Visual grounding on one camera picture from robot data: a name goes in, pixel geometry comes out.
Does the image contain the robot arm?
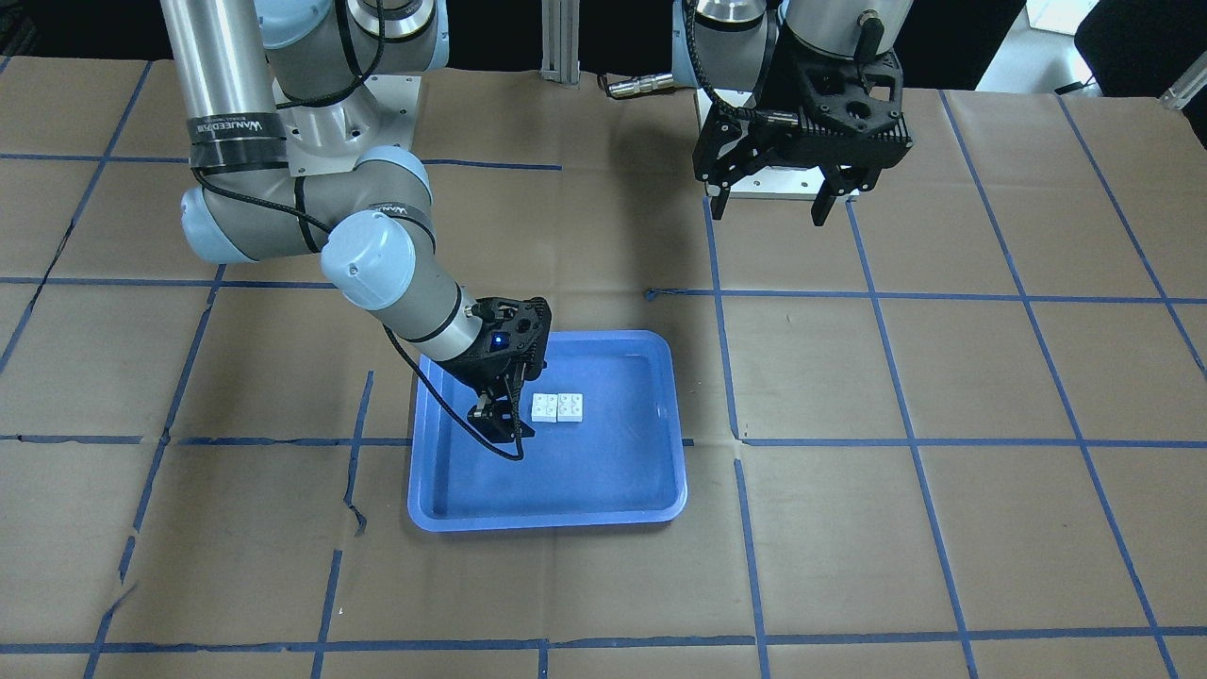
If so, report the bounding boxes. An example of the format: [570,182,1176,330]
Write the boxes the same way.
[162,1,552,460]
[671,1,912,226]

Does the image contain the white block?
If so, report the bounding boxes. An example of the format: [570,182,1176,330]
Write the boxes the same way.
[555,392,585,422]
[530,392,559,422]

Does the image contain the brown paper table cover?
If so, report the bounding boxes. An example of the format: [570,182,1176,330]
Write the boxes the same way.
[1,58,1206,678]

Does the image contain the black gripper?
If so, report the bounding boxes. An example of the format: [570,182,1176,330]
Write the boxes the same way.
[693,94,857,227]
[438,335,548,444]

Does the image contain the blue plastic tray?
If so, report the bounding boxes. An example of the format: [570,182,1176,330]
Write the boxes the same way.
[406,330,688,532]

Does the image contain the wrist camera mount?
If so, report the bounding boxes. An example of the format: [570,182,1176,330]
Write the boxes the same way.
[470,295,552,381]
[791,48,914,169]

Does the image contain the aluminium frame post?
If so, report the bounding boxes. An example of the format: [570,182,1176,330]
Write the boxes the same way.
[540,0,581,89]

